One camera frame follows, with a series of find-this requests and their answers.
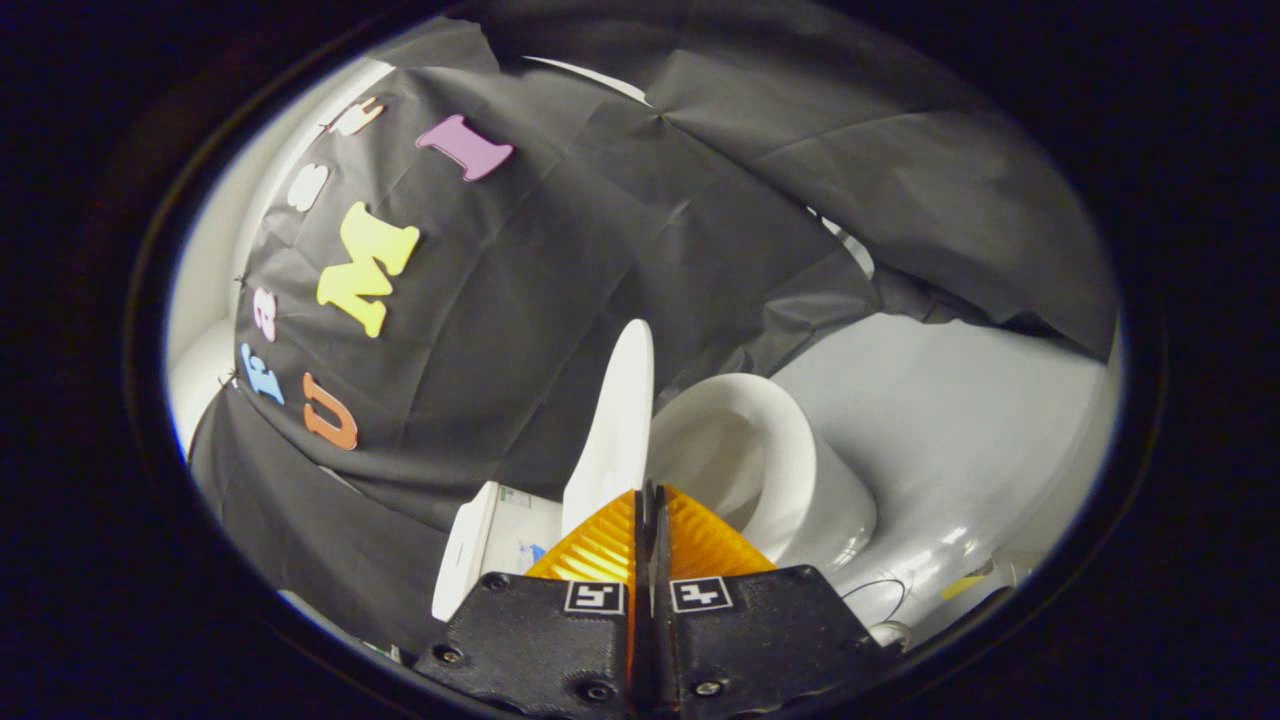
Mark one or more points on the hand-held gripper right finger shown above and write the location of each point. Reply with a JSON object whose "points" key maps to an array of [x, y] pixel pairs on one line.
{"points": [[760, 630]]}

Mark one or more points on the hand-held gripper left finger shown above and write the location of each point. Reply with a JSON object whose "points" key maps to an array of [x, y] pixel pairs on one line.
{"points": [[540, 640]]}

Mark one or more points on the white toilet lid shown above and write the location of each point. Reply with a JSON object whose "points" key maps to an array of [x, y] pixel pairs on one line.
{"points": [[620, 420]]}

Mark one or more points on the white toilet tank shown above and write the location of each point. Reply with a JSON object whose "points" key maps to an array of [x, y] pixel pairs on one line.
{"points": [[470, 550]]}

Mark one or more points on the white toilet bowl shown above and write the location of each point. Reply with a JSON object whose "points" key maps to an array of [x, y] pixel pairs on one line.
{"points": [[800, 470]]}

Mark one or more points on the small yellow object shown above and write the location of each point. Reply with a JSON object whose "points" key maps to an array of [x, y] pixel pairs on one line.
{"points": [[962, 587]]}

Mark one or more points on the black backdrop cloth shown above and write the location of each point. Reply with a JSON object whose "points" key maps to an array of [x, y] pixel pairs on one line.
{"points": [[560, 300]]}

